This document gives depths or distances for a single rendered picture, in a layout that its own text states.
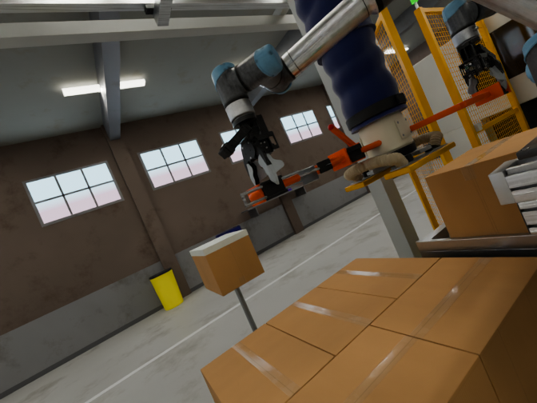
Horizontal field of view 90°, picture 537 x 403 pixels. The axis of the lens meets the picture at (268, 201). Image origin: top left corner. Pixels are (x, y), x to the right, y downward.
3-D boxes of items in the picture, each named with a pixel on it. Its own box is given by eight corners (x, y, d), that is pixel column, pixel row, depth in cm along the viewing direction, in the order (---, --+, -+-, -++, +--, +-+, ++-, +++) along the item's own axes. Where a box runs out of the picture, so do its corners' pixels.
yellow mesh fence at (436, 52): (550, 198, 281) (470, 11, 279) (564, 196, 272) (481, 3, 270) (509, 248, 224) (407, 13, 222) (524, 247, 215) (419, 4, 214)
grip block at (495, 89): (484, 103, 106) (479, 91, 106) (511, 91, 99) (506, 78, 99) (475, 107, 102) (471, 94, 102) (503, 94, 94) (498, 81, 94)
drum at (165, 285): (183, 297, 566) (169, 267, 565) (187, 301, 528) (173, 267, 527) (161, 309, 543) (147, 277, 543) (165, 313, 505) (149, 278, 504)
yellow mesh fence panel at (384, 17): (437, 248, 281) (356, 61, 279) (447, 245, 279) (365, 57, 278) (495, 277, 195) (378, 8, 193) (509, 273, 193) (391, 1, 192)
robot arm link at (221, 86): (227, 55, 71) (203, 73, 75) (244, 93, 71) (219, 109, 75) (241, 64, 78) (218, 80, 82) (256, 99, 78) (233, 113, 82)
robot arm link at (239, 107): (231, 100, 71) (220, 115, 78) (237, 116, 71) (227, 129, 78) (254, 96, 75) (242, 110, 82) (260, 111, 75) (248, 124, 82)
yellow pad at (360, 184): (391, 168, 129) (387, 158, 128) (411, 161, 120) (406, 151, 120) (345, 193, 111) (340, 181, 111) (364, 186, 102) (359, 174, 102)
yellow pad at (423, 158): (431, 154, 112) (426, 143, 112) (456, 145, 104) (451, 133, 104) (384, 180, 95) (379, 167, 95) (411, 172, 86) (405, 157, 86)
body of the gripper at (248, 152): (281, 149, 76) (264, 109, 76) (256, 157, 72) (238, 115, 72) (268, 158, 83) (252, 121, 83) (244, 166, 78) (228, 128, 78)
